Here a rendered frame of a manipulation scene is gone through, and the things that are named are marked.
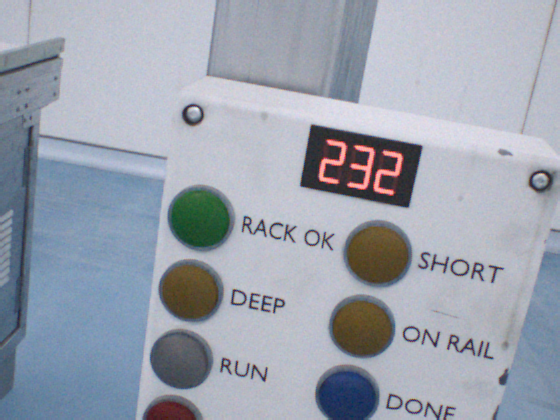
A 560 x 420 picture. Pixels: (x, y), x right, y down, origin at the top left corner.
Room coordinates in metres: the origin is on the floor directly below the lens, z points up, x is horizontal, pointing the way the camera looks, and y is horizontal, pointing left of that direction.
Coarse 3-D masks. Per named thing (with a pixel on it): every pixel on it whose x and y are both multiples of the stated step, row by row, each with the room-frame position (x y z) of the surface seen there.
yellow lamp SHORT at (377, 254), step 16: (352, 240) 0.34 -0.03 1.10; (368, 240) 0.33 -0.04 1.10; (384, 240) 0.33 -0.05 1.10; (400, 240) 0.33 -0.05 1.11; (352, 256) 0.33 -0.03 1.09; (368, 256) 0.33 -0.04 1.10; (384, 256) 0.33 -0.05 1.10; (400, 256) 0.33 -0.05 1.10; (368, 272) 0.33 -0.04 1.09; (384, 272) 0.33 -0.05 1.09; (400, 272) 0.33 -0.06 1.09
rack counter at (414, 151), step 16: (320, 128) 0.34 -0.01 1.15; (320, 144) 0.34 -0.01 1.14; (368, 144) 0.34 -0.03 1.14; (384, 144) 0.34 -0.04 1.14; (400, 144) 0.34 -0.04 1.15; (416, 144) 0.34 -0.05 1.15; (416, 160) 0.34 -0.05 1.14; (304, 176) 0.34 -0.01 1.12; (336, 192) 0.34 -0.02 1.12; (352, 192) 0.34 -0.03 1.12; (368, 192) 0.34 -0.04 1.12; (400, 192) 0.34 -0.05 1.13
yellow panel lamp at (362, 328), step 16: (352, 304) 0.33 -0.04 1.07; (368, 304) 0.33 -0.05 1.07; (336, 320) 0.33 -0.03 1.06; (352, 320) 0.33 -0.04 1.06; (368, 320) 0.33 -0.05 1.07; (384, 320) 0.33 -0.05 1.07; (336, 336) 0.33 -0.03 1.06; (352, 336) 0.33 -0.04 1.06; (368, 336) 0.33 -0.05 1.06; (384, 336) 0.33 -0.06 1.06; (352, 352) 0.33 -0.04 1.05; (368, 352) 0.33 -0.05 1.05
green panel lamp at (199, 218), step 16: (192, 192) 0.34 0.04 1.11; (208, 192) 0.34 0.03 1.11; (176, 208) 0.34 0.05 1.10; (192, 208) 0.34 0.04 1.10; (208, 208) 0.34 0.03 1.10; (224, 208) 0.34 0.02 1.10; (176, 224) 0.34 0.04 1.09; (192, 224) 0.34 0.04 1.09; (208, 224) 0.34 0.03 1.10; (224, 224) 0.34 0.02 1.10; (192, 240) 0.34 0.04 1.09; (208, 240) 0.34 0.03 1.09
